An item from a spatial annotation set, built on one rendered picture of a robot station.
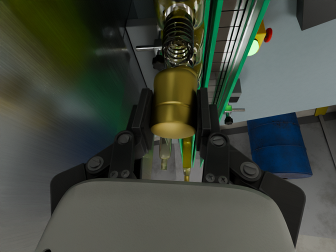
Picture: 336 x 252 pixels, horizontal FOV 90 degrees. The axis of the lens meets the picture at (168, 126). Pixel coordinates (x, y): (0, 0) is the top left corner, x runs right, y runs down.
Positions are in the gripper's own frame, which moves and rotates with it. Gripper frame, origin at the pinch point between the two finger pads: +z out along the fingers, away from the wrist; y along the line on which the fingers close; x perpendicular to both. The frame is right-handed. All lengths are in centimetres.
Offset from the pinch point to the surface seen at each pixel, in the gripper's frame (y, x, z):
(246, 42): 13.0, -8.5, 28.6
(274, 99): 47, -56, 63
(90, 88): -11.6, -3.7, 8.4
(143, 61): -12.8, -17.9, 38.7
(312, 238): 158, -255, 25
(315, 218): 164, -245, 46
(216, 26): 6.1, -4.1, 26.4
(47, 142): -11.6, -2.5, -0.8
